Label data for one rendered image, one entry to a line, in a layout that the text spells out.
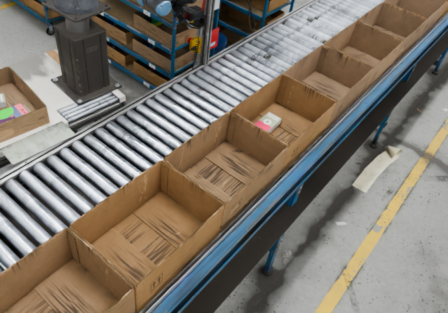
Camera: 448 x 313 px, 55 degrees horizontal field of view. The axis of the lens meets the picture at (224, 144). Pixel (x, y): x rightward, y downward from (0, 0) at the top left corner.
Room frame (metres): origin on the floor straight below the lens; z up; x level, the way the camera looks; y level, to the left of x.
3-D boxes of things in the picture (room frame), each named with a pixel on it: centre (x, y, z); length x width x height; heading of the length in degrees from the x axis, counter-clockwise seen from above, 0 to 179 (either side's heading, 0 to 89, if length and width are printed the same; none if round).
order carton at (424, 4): (2.81, -1.08, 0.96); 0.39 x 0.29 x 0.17; 147
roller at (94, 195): (1.12, 0.53, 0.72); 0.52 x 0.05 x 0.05; 57
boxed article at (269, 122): (1.51, -0.18, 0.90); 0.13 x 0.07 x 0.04; 149
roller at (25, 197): (0.96, 0.64, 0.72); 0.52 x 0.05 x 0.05; 57
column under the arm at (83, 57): (1.78, 0.76, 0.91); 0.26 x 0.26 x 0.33; 52
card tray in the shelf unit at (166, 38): (2.82, 0.54, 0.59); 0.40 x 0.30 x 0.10; 55
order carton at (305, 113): (1.47, -0.23, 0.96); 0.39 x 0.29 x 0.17; 147
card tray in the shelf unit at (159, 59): (2.82, 0.55, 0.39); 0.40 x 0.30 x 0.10; 58
